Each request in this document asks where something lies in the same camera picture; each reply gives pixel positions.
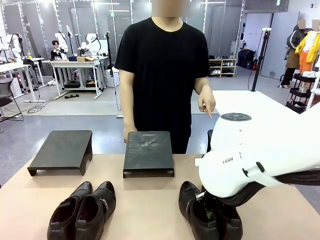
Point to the cardboard box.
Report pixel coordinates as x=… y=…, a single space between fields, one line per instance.
x=85 y=59

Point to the black utility cart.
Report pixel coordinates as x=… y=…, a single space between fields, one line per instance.
x=298 y=92

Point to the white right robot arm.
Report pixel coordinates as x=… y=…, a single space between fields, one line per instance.
x=237 y=162

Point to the wooden shoe rack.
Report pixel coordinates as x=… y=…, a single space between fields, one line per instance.
x=222 y=67

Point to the person's left forearm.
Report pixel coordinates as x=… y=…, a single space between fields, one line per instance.
x=202 y=83

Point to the seated person in black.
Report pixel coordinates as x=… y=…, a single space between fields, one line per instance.
x=57 y=51

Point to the mannequin in yellow jacket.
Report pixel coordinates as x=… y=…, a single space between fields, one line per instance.
x=308 y=47

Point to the black power strip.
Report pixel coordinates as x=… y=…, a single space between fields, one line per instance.
x=72 y=96

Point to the person in black t-shirt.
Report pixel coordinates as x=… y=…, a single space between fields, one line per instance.
x=162 y=75

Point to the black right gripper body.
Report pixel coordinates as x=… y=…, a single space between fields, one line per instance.
x=209 y=203

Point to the white side table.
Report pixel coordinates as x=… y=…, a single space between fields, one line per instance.
x=245 y=102

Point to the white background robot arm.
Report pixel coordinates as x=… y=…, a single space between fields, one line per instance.
x=62 y=40
x=13 y=45
x=91 y=43

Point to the black luggage bags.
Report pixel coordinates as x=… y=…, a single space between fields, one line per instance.
x=246 y=58

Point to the person's left hand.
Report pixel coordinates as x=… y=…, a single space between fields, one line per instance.
x=207 y=100

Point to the black camera tripod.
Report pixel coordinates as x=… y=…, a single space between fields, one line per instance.
x=260 y=62

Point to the black shoe stand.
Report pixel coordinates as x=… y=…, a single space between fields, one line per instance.
x=209 y=141
x=62 y=150
x=148 y=152

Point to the black office chair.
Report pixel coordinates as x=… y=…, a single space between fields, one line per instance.
x=6 y=95

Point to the person's right forearm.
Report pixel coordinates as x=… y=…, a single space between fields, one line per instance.
x=128 y=100

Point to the person's right hand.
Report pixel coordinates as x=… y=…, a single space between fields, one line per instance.
x=126 y=133

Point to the white background desk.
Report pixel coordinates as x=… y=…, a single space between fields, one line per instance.
x=75 y=65

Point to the white computer tower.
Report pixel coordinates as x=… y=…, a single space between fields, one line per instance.
x=112 y=78

